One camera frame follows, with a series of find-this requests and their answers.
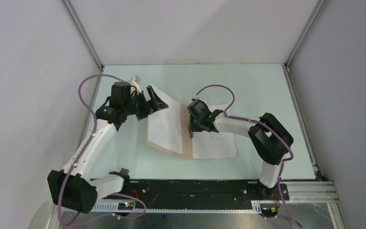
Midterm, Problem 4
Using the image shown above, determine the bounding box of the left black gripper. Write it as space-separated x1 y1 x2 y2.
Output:
123 86 168 121

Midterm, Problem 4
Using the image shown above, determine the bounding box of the tan cardboard folder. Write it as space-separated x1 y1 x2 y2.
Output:
147 104 238 160

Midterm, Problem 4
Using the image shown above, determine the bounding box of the white paper sheet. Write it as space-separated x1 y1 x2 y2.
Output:
147 85 183 155
191 104 237 159

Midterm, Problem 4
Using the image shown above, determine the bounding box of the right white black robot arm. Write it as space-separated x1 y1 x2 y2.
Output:
187 99 294 199

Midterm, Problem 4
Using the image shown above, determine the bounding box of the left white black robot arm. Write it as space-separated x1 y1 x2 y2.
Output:
48 82 169 214

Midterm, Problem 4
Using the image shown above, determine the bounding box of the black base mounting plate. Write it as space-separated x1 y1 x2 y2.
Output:
101 178 289 210

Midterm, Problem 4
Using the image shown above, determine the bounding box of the left small circuit board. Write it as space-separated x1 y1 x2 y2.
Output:
117 202 135 211

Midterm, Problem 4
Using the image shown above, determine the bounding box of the small circuit board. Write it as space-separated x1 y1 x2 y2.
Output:
260 208 278 218
117 202 135 211

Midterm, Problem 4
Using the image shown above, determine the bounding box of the right small circuit board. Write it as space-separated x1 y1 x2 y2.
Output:
260 208 278 218

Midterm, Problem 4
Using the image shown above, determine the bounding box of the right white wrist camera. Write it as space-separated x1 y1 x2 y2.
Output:
194 97 207 103

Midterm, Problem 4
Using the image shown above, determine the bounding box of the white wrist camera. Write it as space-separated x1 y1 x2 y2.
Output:
194 97 207 103
129 75 142 94

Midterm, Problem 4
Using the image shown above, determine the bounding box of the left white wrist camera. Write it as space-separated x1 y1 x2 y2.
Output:
129 75 142 94

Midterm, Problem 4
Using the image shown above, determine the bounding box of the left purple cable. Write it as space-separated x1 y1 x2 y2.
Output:
56 73 147 228

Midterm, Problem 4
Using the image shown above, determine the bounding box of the purple cable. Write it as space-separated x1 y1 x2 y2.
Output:
56 73 147 228
195 84 302 228

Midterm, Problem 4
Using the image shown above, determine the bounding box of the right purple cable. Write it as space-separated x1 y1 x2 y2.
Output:
195 84 302 228

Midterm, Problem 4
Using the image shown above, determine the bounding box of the white slotted cable duct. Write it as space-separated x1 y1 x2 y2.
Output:
91 202 263 214

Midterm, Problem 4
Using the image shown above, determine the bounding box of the left aluminium frame post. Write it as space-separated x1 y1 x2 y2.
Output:
60 0 104 72

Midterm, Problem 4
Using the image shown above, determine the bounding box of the aluminium frame post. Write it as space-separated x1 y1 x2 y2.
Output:
284 0 329 68
60 0 104 72

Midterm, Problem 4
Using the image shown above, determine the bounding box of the right aluminium frame post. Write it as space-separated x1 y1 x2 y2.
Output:
284 0 329 68

